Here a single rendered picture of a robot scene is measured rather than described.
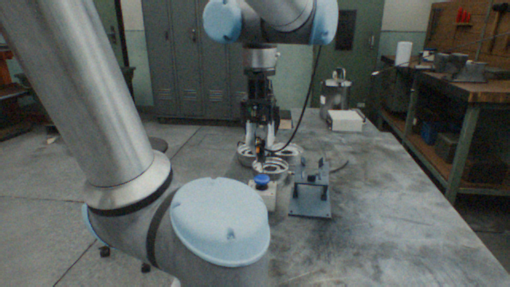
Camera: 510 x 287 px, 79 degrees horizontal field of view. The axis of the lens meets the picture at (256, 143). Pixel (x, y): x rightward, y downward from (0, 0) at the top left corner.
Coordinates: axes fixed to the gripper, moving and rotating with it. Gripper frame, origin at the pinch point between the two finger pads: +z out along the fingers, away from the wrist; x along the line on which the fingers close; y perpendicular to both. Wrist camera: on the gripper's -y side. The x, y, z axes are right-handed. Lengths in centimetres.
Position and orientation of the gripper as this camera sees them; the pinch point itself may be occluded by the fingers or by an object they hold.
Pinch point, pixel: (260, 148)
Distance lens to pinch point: 77.3
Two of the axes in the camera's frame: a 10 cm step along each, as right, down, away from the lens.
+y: -1.7, 3.6, -9.2
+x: 9.9, 0.6, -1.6
